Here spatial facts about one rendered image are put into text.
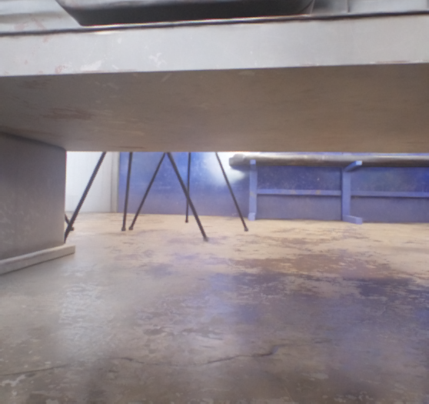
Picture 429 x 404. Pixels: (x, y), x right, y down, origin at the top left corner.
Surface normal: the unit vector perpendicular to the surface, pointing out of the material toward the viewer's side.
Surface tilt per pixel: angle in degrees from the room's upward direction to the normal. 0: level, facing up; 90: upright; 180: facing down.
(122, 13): 180
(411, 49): 90
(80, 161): 90
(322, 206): 90
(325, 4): 90
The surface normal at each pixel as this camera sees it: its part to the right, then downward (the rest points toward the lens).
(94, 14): -0.02, 1.00
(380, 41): -0.14, -0.03
